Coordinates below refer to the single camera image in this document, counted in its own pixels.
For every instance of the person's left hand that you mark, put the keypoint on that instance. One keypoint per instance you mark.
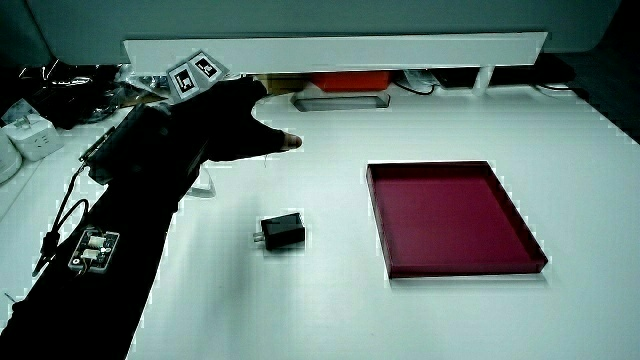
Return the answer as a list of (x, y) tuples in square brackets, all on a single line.
[(225, 125)]

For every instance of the black charger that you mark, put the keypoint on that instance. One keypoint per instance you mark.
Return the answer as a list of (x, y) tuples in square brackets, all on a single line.
[(284, 231)]

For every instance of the person's left forearm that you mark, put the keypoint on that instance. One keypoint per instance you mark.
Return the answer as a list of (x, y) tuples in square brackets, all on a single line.
[(100, 300)]

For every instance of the white desk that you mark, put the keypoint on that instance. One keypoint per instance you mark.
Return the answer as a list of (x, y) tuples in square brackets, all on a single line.
[(325, 315)]

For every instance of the brown cardboard box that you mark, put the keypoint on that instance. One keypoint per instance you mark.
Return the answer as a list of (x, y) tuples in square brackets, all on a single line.
[(280, 83)]

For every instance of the orange box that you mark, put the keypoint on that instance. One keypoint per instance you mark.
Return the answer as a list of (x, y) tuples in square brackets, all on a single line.
[(350, 81)]

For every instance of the white riser shelf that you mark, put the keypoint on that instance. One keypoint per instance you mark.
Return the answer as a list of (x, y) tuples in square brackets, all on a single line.
[(340, 52)]

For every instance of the grey partition panel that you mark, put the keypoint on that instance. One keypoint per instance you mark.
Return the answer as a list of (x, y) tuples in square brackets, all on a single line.
[(320, 17)]

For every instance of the small sensor circuit board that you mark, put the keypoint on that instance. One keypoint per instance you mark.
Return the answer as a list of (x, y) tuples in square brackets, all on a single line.
[(94, 251)]

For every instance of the white power adapter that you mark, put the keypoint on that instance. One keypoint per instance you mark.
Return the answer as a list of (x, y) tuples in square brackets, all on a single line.
[(32, 137)]

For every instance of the red tray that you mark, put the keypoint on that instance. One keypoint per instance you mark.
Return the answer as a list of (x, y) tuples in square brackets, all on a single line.
[(445, 220)]

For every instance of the black device under shelf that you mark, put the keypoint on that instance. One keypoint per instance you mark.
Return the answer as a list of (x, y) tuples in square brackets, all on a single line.
[(520, 74)]

